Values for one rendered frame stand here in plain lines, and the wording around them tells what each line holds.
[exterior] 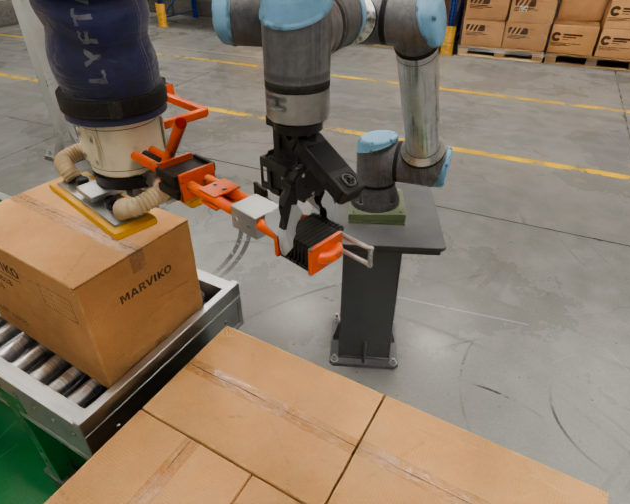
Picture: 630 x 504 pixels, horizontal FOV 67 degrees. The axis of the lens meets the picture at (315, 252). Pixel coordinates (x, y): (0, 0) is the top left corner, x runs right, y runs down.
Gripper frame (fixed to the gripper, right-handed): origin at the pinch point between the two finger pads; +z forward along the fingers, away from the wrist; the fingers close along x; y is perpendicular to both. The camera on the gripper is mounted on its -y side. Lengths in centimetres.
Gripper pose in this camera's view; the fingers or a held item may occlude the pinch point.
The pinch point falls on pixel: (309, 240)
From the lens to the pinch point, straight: 78.3
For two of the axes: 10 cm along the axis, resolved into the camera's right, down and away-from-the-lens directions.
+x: -7.0, 4.1, -5.9
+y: -7.2, -4.0, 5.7
